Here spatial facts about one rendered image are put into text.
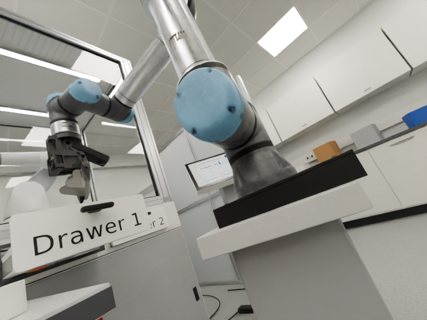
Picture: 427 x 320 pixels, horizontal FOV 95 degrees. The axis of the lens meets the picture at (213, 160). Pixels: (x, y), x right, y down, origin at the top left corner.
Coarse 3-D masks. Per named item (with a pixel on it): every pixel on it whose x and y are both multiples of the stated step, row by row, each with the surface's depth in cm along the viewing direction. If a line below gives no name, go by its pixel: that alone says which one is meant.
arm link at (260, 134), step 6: (252, 108) 48; (258, 120) 44; (258, 126) 44; (252, 132) 42; (258, 132) 44; (264, 132) 46; (252, 138) 43; (258, 138) 44; (264, 138) 44; (246, 144) 43; (252, 144) 43; (228, 150) 46; (234, 150) 45; (228, 156) 47
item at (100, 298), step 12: (84, 288) 26; (96, 288) 22; (108, 288) 23; (36, 300) 37; (48, 300) 29; (60, 300) 23; (72, 300) 20; (84, 300) 21; (96, 300) 21; (108, 300) 22; (24, 312) 25; (36, 312) 21; (48, 312) 19; (60, 312) 19; (72, 312) 20; (84, 312) 20; (96, 312) 21; (108, 312) 22
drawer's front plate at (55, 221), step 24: (24, 216) 40; (48, 216) 42; (72, 216) 45; (96, 216) 49; (120, 216) 53; (144, 216) 58; (24, 240) 38; (48, 240) 41; (96, 240) 47; (24, 264) 37
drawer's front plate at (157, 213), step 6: (150, 210) 97; (156, 210) 99; (162, 210) 102; (150, 216) 95; (156, 216) 98; (162, 216) 100; (150, 222) 94; (156, 222) 96; (162, 222) 99; (156, 228) 95; (162, 228) 97; (138, 234) 87; (144, 234) 89; (120, 240) 81; (126, 240) 83
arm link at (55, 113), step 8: (48, 96) 63; (56, 96) 62; (48, 104) 62; (56, 104) 60; (48, 112) 62; (56, 112) 61; (64, 112) 61; (56, 120) 60; (64, 120) 62; (72, 120) 63
